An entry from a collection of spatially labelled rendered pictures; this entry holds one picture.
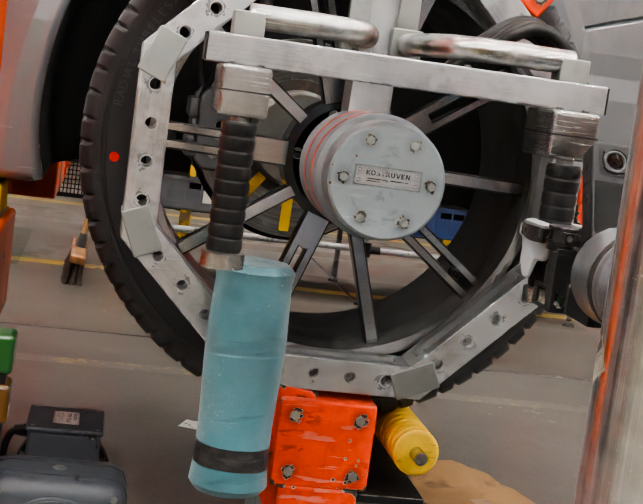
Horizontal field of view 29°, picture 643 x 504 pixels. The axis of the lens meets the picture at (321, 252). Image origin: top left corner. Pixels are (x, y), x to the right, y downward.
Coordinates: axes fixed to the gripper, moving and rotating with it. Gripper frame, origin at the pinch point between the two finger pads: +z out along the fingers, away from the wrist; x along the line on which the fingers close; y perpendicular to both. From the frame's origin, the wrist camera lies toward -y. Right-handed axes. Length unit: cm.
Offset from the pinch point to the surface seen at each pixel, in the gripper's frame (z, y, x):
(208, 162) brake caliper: 71, 3, -31
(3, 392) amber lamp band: -4, 23, -54
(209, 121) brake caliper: 71, -3, -32
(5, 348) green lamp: -4, 18, -54
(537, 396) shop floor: 272, 83, 104
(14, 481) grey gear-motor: 29, 43, -53
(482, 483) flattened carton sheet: 168, 82, 55
